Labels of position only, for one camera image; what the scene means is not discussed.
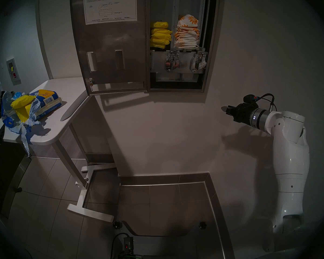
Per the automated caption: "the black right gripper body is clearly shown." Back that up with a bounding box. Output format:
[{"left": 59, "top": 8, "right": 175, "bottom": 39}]
[{"left": 232, "top": 102, "right": 257, "bottom": 125}]

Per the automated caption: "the steel dispenser door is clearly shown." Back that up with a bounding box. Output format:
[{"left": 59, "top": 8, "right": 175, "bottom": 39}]
[{"left": 69, "top": 0, "right": 149, "bottom": 96}]

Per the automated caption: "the dark brown restroom door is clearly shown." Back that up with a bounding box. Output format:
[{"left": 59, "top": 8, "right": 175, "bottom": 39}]
[{"left": 0, "top": 148, "right": 32, "bottom": 219}]

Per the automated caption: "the steel dispenser cabinet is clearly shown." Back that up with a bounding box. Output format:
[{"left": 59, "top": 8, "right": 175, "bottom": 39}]
[{"left": 146, "top": 0, "right": 221, "bottom": 93}]

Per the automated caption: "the stack of floral pads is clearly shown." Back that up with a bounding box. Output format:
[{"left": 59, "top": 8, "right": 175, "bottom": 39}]
[{"left": 174, "top": 26, "right": 200, "bottom": 49}]

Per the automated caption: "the torn blue plastic wrapper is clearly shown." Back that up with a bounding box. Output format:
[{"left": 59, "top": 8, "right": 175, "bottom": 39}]
[{"left": 0, "top": 90, "right": 41, "bottom": 157}]

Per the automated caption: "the chrome dispensing lever mechanism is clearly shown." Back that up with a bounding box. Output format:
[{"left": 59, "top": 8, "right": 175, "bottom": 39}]
[
  {"left": 189, "top": 51, "right": 208, "bottom": 73},
  {"left": 164, "top": 51, "right": 182, "bottom": 72}
]

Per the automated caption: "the blue yellow pad package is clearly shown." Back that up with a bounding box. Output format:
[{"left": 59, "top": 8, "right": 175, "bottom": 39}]
[{"left": 30, "top": 89, "right": 63, "bottom": 121}]

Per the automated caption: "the white overbed table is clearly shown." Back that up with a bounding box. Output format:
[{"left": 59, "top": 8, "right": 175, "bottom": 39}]
[{"left": 0, "top": 77, "right": 117, "bottom": 223}]

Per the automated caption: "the orange floral wrapped pad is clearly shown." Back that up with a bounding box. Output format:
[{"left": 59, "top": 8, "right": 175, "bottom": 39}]
[{"left": 177, "top": 14, "right": 199, "bottom": 28}]

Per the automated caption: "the white instruction sheet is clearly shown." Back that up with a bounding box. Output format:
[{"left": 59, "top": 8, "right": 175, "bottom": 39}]
[{"left": 83, "top": 0, "right": 138, "bottom": 25}]

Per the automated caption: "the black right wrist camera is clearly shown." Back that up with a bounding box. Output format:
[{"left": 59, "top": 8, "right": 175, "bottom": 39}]
[{"left": 243, "top": 94, "right": 260, "bottom": 104}]

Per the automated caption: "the black right camera cable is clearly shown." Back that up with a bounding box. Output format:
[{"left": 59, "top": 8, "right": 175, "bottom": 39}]
[{"left": 255, "top": 93, "right": 277, "bottom": 112}]

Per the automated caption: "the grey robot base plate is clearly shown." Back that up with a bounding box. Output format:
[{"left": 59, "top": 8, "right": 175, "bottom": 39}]
[{"left": 113, "top": 221, "right": 207, "bottom": 259}]

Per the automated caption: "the black base cable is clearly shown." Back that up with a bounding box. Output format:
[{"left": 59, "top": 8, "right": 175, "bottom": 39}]
[{"left": 110, "top": 233, "right": 130, "bottom": 259}]

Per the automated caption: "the green base cable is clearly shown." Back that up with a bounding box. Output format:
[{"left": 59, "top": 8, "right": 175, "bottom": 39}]
[{"left": 116, "top": 250, "right": 137, "bottom": 259}]

